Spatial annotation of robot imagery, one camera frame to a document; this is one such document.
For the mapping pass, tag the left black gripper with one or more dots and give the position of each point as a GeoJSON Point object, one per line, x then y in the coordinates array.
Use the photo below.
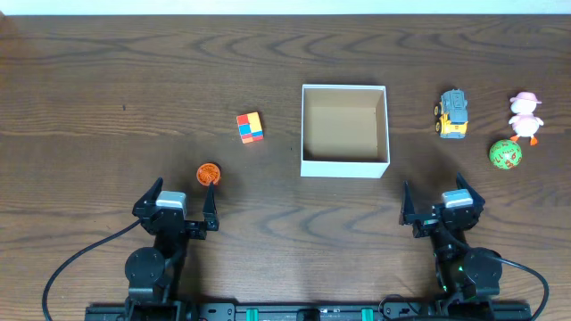
{"type": "Point", "coordinates": [177, 224]}

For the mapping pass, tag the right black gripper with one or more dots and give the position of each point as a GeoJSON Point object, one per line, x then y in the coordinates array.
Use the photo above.
{"type": "Point", "coordinates": [408, 211]}

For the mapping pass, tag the green ball with red numbers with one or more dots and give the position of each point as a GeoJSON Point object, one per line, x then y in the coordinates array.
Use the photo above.
{"type": "Point", "coordinates": [505, 154]}

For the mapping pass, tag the yellow grey toy truck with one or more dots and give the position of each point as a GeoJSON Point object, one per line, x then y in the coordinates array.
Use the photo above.
{"type": "Point", "coordinates": [452, 115]}

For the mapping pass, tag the multicoloured puzzle cube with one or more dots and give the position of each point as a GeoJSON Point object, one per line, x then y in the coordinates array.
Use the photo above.
{"type": "Point", "coordinates": [250, 127]}

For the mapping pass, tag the pink white duck toy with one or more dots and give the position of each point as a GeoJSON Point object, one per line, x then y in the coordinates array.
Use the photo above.
{"type": "Point", "coordinates": [523, 121]}

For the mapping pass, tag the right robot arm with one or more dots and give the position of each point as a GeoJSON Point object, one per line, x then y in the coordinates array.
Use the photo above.
{"type": "Point", "coordinates": [465, 273]}

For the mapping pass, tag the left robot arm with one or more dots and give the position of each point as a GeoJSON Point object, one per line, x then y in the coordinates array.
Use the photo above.
{"type": "Point", "coordinates": [153, 272]}

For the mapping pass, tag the orange lattice ball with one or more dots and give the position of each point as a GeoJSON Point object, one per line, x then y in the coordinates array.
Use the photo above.
{"type": "Point", "coordinates": [208, 173]}

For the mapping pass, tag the white cardboard box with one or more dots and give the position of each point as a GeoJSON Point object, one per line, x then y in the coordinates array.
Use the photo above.
{"type": "Point", "coordinates": [344, 131]}

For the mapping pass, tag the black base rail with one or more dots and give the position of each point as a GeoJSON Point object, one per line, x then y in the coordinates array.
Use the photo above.
{"type": "Point", "coordinates": [385, 310]}

